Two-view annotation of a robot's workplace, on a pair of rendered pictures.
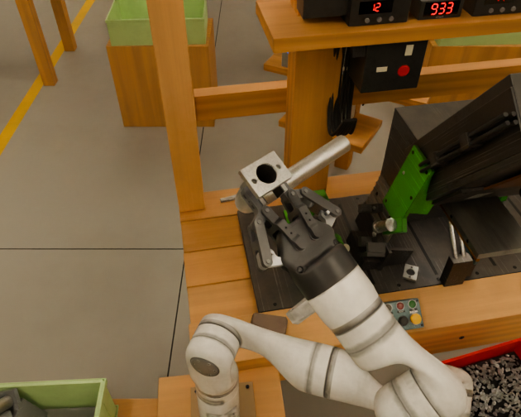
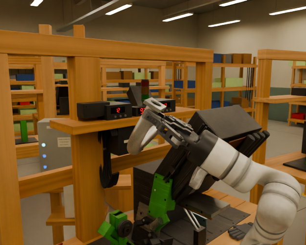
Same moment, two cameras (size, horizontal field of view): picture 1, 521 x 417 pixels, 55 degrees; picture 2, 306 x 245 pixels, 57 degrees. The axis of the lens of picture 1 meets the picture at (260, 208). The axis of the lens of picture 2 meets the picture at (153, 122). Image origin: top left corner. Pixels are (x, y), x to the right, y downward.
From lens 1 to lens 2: 0.46 m
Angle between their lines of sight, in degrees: 44
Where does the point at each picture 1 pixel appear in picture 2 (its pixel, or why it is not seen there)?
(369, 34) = (118, 122)
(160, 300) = not seen: outside the picture
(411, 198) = (165, 200)
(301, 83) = (83, 159)
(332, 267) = (210, 134)
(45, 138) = not seen: outside the picture
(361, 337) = (242, 164)
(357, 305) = (231, 149)
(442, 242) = (182, 233)
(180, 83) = (9, 167)
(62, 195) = not seen: outside the picture
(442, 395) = (291, 179)
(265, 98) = (60, 176)
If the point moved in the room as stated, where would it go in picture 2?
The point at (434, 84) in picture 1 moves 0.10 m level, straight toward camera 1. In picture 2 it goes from (144, 156) to (146, 161)
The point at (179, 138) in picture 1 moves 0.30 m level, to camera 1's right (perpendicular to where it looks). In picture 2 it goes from (7, 210) to (76, 194)
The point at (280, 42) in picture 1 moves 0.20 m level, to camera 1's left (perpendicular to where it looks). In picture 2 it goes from (76, 128) to (28, 133)
